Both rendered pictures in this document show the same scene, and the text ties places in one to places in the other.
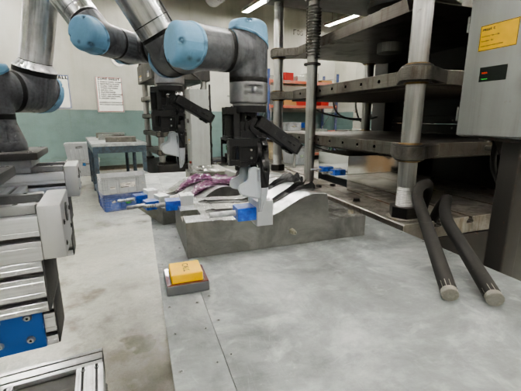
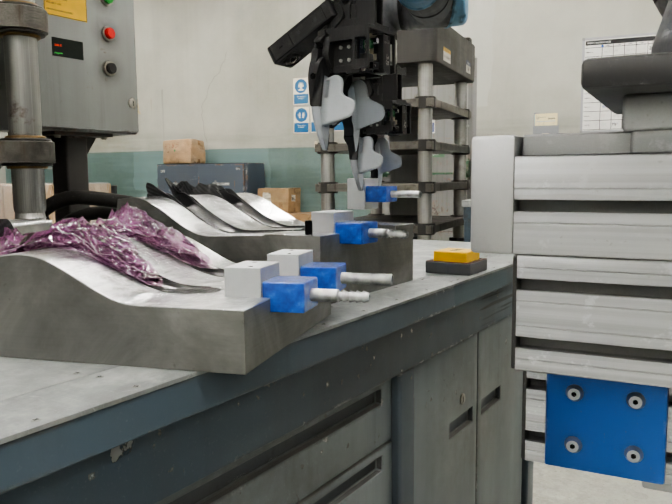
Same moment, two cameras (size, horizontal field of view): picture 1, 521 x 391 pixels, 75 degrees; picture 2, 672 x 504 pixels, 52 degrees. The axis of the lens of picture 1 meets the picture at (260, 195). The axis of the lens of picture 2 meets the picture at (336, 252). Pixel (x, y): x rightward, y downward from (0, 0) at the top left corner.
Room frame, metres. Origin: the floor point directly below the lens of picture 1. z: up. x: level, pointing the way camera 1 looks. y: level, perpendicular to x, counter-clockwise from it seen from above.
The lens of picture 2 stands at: (1.50, 0.95, 0.96)
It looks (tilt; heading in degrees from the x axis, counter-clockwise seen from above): 6 degrees down; 232
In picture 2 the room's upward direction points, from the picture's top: 1 degrees counter-clockwise
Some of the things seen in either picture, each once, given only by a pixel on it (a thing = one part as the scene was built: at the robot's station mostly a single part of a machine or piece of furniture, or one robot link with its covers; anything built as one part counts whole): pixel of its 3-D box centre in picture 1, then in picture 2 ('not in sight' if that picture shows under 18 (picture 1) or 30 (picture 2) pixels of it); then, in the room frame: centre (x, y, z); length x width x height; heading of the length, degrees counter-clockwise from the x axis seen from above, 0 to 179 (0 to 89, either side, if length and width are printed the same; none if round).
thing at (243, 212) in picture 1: (239, 212); (386, 193); (0.69, 0.04, 0.93); 0.13 x 0.05 x 0.05; 110
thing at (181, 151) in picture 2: not in sight; (184, 151); (-2.12, -6.68, 1.26); 0.42 x 0.33 x 0.29; 119
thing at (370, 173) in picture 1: (374, 168); not in sight; (1.74, -0.59, 0.87); 0.50 x 0.27 x 0.17; 110
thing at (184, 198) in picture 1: (169, 204); (363, 232); (0.92, 0.26, 0.89); 0.13 x 0.05 x 0.05; 110
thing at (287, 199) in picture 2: not in sight; (295, 224); (-2.89, -5.49, 0.42); 0.86 x 0.33 x 0.83; 119
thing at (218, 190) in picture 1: (212, 191); (79, 278); (1.26, 0.18, 0.86); 0.50 x 0.26 x 0.11; 127
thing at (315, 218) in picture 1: (267, 209); (235, 237); (0.95, -0.02, 0.87); 0.50 x 0.26 x 0.14; 110
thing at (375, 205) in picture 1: (378, 186); not in sight; (1.81, -0.65, 0.76); 1.30 x 0.84 x 0.07; 20
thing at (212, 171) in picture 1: (207, 176); not in sight; (1.70, 0.27, 0.84); 0.20 x 0.15 x 0.07; 110
